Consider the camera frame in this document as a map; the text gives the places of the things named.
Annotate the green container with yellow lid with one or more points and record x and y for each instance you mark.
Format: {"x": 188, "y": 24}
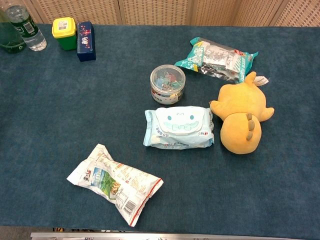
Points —
{"x": 65, "y": 33}

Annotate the light blue wet wipes pack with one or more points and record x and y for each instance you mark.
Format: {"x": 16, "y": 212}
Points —
{"x": 178, "y": 130}

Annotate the yellow plush dinosaur toy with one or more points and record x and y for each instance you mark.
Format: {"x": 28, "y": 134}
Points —
{"x": 240, "y": 105}

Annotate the white snack bag with barcode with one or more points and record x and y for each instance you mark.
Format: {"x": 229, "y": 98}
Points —
{"x": 115, "y": 183}

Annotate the woven folding screen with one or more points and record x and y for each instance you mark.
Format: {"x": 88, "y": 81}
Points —
{"x": 160, "y": 11}

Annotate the metal rail at table edge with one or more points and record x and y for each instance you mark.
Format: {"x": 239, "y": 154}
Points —
{"x": 150, "y": 236}

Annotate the clear round jar of clips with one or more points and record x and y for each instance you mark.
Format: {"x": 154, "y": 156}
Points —
{"x": 167, "y": 83}

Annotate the teal and silver snack bag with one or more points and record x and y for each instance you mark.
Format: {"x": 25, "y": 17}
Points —
{"x": 215, "y": 60}

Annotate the dark blue rectangular box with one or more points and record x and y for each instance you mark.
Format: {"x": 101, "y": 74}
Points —
{"x": 85, "y": 41}

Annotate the green plastic bottle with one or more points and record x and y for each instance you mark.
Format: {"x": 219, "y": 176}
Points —
{"x": 8, "y": 37}

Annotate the blue table cloth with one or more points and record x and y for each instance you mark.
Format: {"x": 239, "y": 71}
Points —
{"x": 50, "y": 125}

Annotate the clear water bottle green label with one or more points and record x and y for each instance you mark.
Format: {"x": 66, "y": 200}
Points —
{"x": 27, "y": 28}

